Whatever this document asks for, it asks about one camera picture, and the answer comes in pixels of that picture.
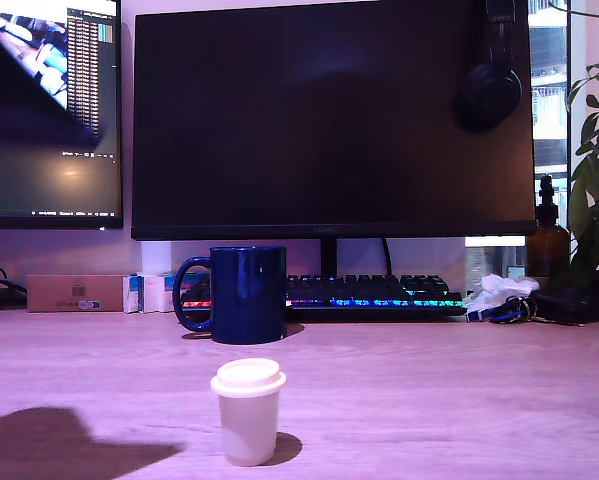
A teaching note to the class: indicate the white upright block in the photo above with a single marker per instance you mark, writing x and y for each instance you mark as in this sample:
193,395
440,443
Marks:
155,257

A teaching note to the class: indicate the black backlit keyboard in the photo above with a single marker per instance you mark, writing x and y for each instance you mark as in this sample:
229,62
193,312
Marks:
369,295

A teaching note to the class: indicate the small white blue box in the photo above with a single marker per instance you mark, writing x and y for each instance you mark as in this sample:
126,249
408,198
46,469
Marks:
131,295
154,295

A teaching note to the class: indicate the dark blue ceramic mug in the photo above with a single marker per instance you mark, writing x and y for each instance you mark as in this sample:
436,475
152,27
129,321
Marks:
249,295

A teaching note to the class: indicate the black window bar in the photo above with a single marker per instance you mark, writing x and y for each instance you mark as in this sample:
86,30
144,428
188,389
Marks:
569,50

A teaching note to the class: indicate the amber pump bottle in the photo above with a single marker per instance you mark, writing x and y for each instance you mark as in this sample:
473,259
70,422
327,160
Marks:
546,245

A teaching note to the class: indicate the brown cardboard box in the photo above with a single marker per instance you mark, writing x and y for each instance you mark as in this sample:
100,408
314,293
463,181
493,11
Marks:
49,292

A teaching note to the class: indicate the black headphones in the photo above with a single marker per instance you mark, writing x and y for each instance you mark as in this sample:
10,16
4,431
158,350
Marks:
489,90

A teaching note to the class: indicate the black pouch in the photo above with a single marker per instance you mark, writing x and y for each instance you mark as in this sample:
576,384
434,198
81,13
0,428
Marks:
569,305

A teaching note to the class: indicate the crumpled white tissue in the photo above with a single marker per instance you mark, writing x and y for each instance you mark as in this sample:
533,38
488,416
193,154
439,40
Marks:
504,287

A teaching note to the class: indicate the large black computer monitor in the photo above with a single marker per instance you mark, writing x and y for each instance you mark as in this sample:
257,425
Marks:
304,125

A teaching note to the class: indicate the white coffee capsule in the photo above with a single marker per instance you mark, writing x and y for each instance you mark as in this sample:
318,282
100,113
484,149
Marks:
249,425

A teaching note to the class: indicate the lit computer monitor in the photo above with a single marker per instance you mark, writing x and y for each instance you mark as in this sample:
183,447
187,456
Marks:
29,190

